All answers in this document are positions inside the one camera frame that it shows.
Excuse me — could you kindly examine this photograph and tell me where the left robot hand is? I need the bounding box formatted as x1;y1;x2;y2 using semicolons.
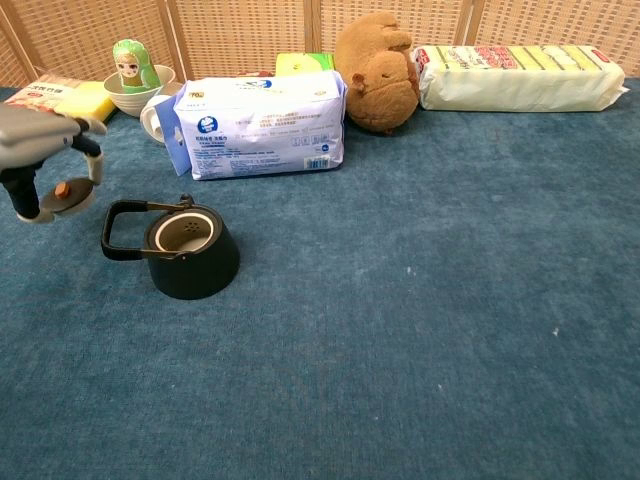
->
0;103;108;224

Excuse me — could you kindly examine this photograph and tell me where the black lid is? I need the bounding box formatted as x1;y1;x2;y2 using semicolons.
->
38;176;96;217

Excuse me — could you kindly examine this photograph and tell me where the red white snack packet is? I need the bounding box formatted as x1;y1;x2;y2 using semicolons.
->
2;73;84;110

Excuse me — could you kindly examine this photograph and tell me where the yellow green sponge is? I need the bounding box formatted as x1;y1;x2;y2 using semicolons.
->
53;81;118;125

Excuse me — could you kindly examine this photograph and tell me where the pale green bowl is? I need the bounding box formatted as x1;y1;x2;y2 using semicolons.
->
103;64;177;119

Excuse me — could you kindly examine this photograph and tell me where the white mug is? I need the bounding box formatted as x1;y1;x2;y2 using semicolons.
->
139;94;176;146

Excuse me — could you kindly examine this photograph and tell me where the green nesting doll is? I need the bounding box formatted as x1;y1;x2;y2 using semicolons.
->
111;38;161;95

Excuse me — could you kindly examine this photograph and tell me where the pale blue plastic packet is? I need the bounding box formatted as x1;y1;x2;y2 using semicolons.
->
154;97;192;177

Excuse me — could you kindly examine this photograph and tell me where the blue white wipes pack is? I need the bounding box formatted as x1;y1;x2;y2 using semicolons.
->
172;69;349;182

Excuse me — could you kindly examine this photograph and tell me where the wicker folding screen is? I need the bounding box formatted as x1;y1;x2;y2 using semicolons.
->
0;0;640;89

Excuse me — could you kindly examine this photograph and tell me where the green tissue box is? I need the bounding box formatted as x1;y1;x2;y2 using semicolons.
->
275;51;335;78

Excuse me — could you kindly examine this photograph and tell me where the brown capybara plush toy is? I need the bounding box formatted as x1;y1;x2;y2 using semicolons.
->
333;11;421;136

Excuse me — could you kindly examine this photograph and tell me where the blue table cloth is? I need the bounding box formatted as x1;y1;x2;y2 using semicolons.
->
0;77;640;480

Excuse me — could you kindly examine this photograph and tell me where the long pack of sponges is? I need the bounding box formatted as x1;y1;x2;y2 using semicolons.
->
410;43;630;113

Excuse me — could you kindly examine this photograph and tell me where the black teapot with handle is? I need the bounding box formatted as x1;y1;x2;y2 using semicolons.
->
100;193;241;301

